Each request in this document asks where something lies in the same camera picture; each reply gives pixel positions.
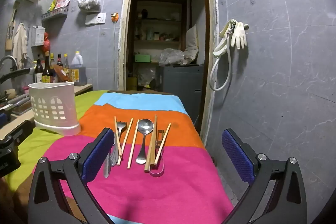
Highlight metal tongs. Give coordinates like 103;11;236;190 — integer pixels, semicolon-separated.
149;130;165;178

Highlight seasoning packets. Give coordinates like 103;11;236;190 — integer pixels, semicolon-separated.
47;0;70;11

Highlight metal table knife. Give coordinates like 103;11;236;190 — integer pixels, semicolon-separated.
103;144;113;178

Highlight crumpled clear plastic bag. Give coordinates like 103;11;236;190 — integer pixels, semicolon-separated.
159;48;188;67

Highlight yellow container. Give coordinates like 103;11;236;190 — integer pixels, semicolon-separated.
127;77;138;91

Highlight wooden door frame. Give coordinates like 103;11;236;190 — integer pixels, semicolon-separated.
117;0;220;143

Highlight green box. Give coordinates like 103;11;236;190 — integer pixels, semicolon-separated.
134;54;152;63

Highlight white hose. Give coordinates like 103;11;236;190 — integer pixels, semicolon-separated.
208;27;234;92

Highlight grey wall rack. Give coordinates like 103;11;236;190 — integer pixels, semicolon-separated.
41;6;70;21

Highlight black wok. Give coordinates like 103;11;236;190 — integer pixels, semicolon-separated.
0;68;31;84

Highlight metal fork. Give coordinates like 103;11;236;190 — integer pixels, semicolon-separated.
110;121;128;167

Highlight soy sauce bottle yellow label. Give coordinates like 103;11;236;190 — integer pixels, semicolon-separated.
41;51;54;83

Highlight dark brown wooden chopstick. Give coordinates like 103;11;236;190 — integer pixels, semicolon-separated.
144;115;157;172
147;115;158;172

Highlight grey cabinet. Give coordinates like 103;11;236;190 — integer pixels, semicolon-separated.
156;64;205;130

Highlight white wall box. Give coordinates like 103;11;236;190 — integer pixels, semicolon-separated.
31;25;46;47

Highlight metal faucet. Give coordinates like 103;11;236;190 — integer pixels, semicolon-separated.
0;55;18;70

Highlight colourful striped cloth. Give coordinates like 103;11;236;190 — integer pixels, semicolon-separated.
5;90;234;224

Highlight white plastic utensil holder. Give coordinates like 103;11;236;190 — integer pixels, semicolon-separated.
28;81;81;136

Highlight white wall switch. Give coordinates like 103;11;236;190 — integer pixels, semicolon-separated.
84;12;107;26

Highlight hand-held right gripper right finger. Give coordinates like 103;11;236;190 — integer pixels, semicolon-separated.
221;128;307;224

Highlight dark glass bottle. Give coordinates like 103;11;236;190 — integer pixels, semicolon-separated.
34;54;45;83

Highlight orange brown packet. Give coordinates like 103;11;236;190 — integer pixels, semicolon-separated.
52;64;70;83

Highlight wooden shelf unit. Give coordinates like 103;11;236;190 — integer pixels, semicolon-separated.
127;0;188;73

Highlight white pillow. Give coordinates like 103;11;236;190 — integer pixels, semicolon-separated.
185;25;199;61

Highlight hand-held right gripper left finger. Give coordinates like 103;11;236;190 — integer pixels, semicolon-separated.
28;127;116;224

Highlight hanging beige towel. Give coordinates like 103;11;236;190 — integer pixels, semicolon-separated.
12;22;28;62

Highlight metal spoon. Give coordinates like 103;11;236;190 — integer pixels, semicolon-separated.
136;119;154;165

